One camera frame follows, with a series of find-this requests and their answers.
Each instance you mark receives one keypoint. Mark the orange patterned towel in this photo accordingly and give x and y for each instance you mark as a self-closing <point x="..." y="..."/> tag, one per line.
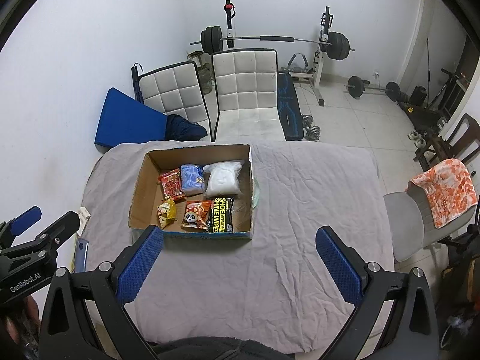
<point x="450" y="191"/>

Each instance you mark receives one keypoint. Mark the black blue rod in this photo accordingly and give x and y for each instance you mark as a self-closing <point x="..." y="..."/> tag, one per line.
<point x="137" y="82"/>

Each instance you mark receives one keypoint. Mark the red snack packet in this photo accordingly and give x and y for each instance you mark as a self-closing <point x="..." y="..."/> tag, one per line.
<point x="172" y="183"/>

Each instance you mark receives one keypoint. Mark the black wipes packet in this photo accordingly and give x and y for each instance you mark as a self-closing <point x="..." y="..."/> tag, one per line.
<point x="221" y="215"/>

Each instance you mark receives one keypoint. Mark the small white box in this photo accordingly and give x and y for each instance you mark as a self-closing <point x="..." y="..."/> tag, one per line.
<point x="84" y="213"/>

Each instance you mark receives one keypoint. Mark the racked barbell with black plates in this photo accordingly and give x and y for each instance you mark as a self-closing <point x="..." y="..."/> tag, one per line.
<point x="277" y="38"/>

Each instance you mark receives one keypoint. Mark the yellow snack packet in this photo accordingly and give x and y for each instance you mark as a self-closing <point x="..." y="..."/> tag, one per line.
<point x="167" y="213"/>

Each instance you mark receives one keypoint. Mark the chrome dumbbell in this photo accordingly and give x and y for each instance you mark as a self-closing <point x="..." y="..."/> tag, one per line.
<point x="312" y="131"/>

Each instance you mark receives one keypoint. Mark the person's dark fleece clothing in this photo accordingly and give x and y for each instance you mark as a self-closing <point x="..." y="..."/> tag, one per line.
<point x="225" y="350"/>

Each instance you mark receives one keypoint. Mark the black exercise machine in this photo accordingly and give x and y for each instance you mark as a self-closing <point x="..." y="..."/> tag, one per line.
<point x="461" y="243"/>

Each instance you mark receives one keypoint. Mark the blue foam mat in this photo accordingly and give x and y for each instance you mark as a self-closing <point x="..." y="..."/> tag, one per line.
<point x="123" y="123"/>

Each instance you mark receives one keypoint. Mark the black kick scooter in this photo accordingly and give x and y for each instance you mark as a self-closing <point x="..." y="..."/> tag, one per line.
<point x="446" y="88"/>

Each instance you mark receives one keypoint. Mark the black blue weight bench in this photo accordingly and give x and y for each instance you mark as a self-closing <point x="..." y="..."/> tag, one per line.
<point x="288" y="108"/>

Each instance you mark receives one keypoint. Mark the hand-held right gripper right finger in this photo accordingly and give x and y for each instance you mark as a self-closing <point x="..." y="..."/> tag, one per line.
<point x="339" y="266"/>

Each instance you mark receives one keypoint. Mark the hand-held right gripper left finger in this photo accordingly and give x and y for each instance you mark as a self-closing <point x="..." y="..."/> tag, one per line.
<point x="139" y="266"/>

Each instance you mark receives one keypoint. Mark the grey office chair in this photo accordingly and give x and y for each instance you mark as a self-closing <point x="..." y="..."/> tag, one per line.
<point x="405" y="217"/>

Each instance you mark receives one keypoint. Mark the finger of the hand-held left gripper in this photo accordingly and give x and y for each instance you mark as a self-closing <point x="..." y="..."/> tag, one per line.
<point x="24" y="221"/>
<point x="62" y="227"/>

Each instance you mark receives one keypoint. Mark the dark wooden chair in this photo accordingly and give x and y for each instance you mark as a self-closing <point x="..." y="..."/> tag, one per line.
<point x="467" y="131"/>

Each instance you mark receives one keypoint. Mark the person's left hand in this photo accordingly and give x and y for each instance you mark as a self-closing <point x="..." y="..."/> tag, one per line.
<point x="18" y="330"/>

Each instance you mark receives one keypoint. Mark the white barbell rack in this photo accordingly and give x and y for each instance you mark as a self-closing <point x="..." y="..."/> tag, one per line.
<point x="318" y="78"/>

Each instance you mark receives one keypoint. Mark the white plastic bag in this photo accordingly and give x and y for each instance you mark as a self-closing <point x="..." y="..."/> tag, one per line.
<point x="223" y="180"/>

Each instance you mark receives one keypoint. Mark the orange panda snack packet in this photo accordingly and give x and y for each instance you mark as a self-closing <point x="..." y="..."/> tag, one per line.
<point x="195" y="215"/>

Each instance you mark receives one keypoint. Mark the cardboard box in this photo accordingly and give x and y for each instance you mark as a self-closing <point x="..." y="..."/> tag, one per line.
<point x="243" y="213"/>

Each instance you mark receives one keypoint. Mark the blue tissue pack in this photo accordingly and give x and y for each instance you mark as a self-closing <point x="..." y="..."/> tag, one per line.
<point x="192" y="178"/>

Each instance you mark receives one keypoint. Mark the blue grey flat case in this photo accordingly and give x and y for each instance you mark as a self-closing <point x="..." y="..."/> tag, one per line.
<point x="80" y="255"/>

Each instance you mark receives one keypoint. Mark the dark blue jacket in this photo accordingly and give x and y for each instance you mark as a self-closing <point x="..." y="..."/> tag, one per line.
<point x="183" y="129"/>

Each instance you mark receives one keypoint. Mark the small barbell with black plates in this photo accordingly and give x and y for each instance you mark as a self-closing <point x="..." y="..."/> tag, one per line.
<point x="371" y="89"/>

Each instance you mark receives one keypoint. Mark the black bag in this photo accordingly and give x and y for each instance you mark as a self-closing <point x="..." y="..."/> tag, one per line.
<point x="419" y="95"/>

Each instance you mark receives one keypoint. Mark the white padded chair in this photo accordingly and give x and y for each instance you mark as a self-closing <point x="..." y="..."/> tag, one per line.
<point x="168" y="90"/>
<point x="243" y="78"/>

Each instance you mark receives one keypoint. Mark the pair of light shoes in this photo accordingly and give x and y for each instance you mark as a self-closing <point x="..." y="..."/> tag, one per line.
<point x="417" y="138"/>

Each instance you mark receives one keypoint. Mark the grey tablecloth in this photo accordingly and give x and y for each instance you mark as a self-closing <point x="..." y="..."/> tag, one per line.
<point x="281" y="270"/>

